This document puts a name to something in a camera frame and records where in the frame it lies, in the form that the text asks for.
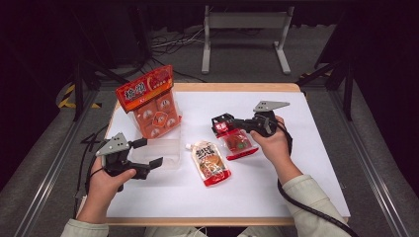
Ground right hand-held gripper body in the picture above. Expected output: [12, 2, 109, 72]
[233, 100, 291, 137]

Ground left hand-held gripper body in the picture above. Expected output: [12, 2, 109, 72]
[95, 132, 149, 181]

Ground translucent plastic bin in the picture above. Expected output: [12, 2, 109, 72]
[130, 102, 183, 171]

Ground red and black snack packet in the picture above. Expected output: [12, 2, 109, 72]
[210, 113, 260, 162]

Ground orange snack bag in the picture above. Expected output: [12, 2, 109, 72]
[115, 64, 183, 140]

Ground person's right hand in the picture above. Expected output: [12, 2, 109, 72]
[250, 115, 293, 169]

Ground person's left hand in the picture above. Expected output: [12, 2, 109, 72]
[86, 156, 137, 206]

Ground white table sheet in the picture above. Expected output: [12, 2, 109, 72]
[105, 91, 351, 219]

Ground spouted sauce pouch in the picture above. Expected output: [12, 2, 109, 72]
[185, 140, 232, 188]

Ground black tripod stand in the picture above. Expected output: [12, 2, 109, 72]
[70, 6, 129, 122]
[295, 58, 355, 121]

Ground yellow black hazard tape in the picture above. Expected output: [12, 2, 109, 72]
[58, 83, 103, 110]

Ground white metal stand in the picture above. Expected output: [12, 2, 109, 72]
[201, 4, 295, 75]

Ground left hand-held gripper cable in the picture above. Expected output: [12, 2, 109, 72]
[73, 123, 110, 211]

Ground hand-held gripper cable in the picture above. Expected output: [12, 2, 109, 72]
[277, 122, 360, 237]
[73, 123, 110, 211]

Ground aluminium rail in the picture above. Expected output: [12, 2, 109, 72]
[329, 88, 411, 237]
[13, 88, 100, 237]

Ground floor cables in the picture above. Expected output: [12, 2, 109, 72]
[144, 28, 211, 83]

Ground right hand-held gripper cable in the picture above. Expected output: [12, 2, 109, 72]
[277, 122, 360, 237]

